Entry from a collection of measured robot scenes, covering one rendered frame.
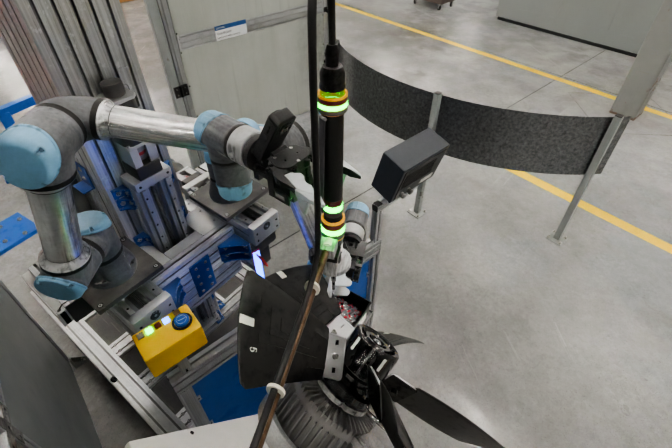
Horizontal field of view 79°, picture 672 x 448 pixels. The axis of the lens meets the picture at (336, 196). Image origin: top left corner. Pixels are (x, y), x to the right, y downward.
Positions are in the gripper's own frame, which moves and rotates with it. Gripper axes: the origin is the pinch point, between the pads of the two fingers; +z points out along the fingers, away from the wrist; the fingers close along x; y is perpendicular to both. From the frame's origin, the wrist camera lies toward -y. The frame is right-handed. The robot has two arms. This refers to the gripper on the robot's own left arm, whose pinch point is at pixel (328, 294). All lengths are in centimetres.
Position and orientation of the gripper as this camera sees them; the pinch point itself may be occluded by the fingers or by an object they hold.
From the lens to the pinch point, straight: 110.5
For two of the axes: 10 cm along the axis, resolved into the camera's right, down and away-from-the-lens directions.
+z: -2.1, 6.4, -7.4
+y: 9.7, 2.2, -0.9
